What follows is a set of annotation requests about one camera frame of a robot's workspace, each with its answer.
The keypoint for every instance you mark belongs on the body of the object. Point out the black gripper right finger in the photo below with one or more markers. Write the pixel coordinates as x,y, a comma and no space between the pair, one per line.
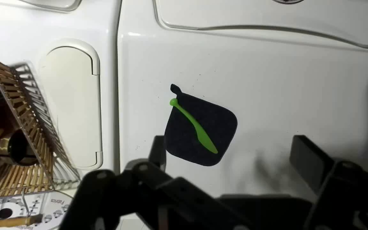
345,196

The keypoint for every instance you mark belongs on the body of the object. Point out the cream lint filter door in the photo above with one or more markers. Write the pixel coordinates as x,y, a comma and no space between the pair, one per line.
69,103

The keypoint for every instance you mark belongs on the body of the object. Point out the green plastic knife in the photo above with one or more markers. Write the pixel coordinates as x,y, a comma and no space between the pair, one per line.
194,124

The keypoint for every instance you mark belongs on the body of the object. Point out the black gold capped bottle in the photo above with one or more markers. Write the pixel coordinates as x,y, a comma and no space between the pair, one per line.
18,149

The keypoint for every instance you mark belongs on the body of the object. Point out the tan bar control knob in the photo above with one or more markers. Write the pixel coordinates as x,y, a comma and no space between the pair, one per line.
13,222

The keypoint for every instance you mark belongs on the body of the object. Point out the white washer with lint door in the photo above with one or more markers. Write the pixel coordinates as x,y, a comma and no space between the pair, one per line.
13,26

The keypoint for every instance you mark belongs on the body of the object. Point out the dark quilted pot holder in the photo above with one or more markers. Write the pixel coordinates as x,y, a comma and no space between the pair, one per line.
217,123

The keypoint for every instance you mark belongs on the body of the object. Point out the white washer with oval panel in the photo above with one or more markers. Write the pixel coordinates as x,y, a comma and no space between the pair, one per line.
277,85

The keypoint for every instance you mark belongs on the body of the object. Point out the wicker basket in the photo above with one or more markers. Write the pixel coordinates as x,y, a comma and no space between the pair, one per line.
44,141

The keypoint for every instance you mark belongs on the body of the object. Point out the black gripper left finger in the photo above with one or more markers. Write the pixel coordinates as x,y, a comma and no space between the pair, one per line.
108,200

